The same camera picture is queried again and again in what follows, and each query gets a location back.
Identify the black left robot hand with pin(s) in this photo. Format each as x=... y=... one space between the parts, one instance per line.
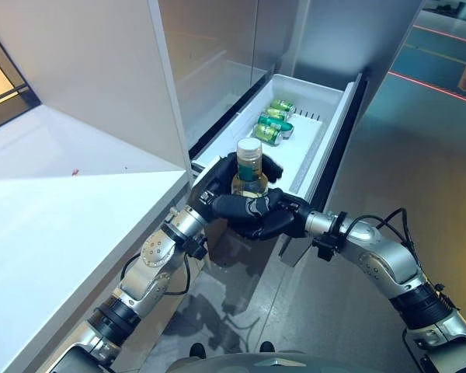
x=217 y=182

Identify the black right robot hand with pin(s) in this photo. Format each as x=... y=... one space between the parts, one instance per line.
x=272 y=225

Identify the tea bottle with white cap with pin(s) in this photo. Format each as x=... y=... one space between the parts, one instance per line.
x=250 y=171

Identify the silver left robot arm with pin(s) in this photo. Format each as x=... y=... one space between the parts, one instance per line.
x=151 y=268

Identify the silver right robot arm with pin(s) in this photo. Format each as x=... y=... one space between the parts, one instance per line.
x=388 y=260

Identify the white fridge drawer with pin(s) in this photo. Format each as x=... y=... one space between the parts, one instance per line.
x=307 y=155

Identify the silver stainless fridge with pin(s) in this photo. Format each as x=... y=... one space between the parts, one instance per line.
x=209 y=46

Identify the dark green drink can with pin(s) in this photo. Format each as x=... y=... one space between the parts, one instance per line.
x=272 y=121

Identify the black right robot foot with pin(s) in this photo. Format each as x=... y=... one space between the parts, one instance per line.
x=266 y=346

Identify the grey robot torso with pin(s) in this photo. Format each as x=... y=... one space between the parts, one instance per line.
x=256 y=363

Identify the small red scrap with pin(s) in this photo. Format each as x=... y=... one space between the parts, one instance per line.
x=75 y=171

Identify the tall white cabinet panel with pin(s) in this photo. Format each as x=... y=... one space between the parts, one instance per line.
x=101 y=77

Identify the white counter cabinet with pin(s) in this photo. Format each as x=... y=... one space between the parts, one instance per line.
x=62 y=241

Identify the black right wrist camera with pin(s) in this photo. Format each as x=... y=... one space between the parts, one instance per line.
x=324 y=246

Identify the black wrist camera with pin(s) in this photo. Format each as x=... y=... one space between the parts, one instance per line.
x=324 y=246
x=197 y=246

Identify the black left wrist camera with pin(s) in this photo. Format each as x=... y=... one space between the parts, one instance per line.
x=197 y=246

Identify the orange window with dark frame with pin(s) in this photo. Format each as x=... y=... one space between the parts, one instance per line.
x=0 y=89

